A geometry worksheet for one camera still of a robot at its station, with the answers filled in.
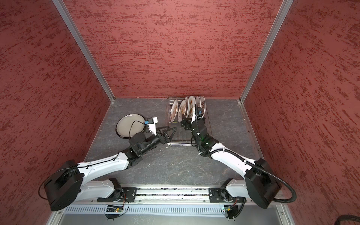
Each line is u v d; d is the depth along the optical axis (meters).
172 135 0.68
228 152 0.52
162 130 0.76
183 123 0.73
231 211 0.71
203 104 0.98
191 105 0.98
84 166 0.46
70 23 0.76
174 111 1.08
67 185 0.41
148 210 0.77
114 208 0.72
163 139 0.66
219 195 0.74
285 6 0.71
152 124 0.67
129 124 1.02
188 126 0.72
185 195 0.76
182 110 1.07
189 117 0.69
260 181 0.42
